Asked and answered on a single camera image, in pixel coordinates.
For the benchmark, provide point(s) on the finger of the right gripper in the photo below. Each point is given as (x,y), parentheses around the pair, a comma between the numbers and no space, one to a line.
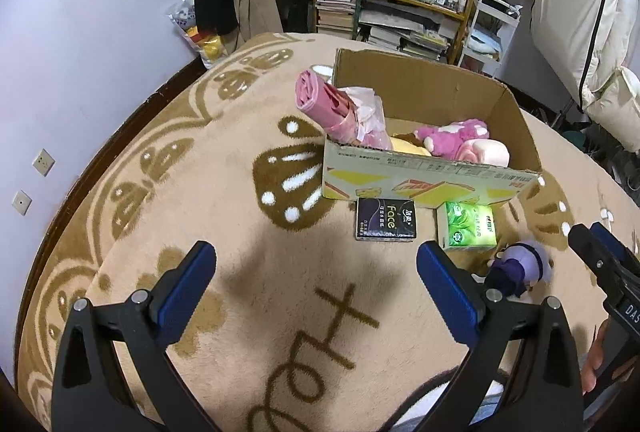
(592,247)
(621,253)

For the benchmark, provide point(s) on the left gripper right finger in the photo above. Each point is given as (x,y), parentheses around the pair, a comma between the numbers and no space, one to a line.
(543,391)

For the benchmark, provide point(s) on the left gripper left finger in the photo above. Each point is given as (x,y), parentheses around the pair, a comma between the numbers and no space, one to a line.
(90,391)

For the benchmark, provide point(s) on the purple haired plush doll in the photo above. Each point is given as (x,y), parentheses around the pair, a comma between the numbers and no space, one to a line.
(521,266)

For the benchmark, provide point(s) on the green tissue pack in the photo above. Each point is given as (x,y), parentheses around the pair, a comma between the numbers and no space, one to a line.
(464,226)

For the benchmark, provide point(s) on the pink swirl roll plush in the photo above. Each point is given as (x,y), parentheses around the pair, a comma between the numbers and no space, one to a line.
(484,151)

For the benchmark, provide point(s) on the magenta plush bear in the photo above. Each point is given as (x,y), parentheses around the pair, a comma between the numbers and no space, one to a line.
(444,141)

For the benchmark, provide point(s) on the yellow dog plush toy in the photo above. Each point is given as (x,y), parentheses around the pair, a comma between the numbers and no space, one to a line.
(408,144)

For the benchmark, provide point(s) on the black Face tissue pack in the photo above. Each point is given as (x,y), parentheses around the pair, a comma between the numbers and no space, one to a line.
(380,219)

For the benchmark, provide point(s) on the pink plastic bags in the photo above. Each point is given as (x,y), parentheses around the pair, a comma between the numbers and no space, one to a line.
(349,116)

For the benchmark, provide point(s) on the person's right hand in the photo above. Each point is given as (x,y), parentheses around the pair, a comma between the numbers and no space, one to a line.
(593,360)

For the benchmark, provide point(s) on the beige patterned carpet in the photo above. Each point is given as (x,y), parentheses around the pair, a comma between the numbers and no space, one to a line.
(303,327)

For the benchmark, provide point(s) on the white recliner chair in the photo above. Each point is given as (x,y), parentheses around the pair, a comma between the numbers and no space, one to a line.
(586,43)

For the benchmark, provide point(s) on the cardboard box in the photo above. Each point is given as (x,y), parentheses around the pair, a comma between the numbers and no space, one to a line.
(416,93)

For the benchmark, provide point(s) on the white rolling cart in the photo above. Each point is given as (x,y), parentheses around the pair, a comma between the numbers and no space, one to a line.
(488,36)

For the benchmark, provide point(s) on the stack of books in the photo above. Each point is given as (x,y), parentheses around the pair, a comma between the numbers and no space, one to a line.
(390,25)

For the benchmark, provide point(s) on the lower wall socket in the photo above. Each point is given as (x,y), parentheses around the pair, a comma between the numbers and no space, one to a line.
(21,202)

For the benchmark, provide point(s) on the wall socket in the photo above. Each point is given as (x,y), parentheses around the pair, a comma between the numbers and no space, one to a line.
(21,202)
(43,162)

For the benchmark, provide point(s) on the upper wall socket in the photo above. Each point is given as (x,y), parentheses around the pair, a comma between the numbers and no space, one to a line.
(43,162)

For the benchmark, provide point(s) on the bag of toys by wall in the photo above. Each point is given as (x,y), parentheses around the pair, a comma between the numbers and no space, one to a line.
(208,45)

